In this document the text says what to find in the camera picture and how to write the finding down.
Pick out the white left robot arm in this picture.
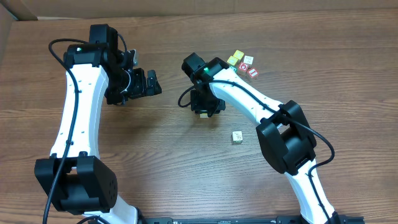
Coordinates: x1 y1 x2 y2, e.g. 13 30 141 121
34 24 162 223

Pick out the green Z letter block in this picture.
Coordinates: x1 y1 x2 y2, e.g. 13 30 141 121
230 66 237 73

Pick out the yellow block near cluster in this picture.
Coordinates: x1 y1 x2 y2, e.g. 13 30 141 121
227 56 239 67

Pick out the red I letter block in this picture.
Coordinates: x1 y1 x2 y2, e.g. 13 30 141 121
246 67 259 82

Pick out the yellow block cluster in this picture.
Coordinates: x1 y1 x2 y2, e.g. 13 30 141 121
233 50 244 61
227 56 239 67

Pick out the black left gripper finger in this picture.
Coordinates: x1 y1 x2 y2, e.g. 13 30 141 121
107 93 126 106
147 70 162 96

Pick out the yellow block far cluster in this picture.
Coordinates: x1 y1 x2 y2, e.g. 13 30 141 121
233 50 244 61

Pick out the white picture block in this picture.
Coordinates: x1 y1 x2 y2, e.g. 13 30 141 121
243 55 254 67

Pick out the cardboard box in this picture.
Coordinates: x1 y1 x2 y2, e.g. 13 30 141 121
1 0 397 20

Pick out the yellow S letter block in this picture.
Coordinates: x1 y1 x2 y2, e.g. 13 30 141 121
231 131 243 144

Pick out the red picture block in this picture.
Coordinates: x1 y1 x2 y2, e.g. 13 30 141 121
236 62 249 76

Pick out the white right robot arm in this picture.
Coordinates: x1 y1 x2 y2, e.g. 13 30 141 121
182 53 338 223

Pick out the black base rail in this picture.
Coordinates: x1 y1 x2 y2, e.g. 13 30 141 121
142 215 364 224

